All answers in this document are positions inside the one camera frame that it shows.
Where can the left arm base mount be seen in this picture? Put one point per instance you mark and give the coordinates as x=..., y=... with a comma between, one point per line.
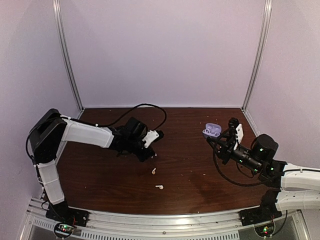
x=66, y=226

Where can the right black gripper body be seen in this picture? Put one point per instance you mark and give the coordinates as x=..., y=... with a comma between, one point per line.
x=226, y=155

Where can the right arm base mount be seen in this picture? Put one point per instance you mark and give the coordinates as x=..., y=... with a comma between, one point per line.
x=262, y=219

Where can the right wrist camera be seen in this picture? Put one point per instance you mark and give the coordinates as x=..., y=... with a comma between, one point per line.
x=236, y=129

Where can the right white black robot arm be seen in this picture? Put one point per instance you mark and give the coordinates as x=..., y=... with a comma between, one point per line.
x=292, y=187

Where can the left aluminium frame post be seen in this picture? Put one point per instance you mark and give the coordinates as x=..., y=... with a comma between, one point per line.
x=65, y=53

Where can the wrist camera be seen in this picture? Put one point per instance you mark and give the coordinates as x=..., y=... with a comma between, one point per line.
x=236, y=129
x=152, y=136

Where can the purple earbud charging case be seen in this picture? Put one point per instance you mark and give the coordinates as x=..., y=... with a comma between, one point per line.
x=211, y=130

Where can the right aluminium frame post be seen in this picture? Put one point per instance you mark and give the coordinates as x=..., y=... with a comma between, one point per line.
x=264, y=31

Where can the white stem earbud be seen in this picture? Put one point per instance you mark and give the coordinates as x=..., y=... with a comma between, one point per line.
x=161, y=187

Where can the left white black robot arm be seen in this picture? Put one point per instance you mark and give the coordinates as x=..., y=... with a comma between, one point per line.
x=45, y=137

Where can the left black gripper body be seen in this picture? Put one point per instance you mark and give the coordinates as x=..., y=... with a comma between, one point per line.
x=142, y=157

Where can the aluminium frame post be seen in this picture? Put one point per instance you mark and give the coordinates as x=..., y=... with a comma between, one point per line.
x=264, y=31
x=65, y=53

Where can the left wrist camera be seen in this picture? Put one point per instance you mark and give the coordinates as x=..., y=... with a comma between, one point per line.
x=152, y=136

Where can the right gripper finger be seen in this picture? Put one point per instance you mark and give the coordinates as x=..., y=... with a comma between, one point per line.
x=225, y=135
x=214, y=144

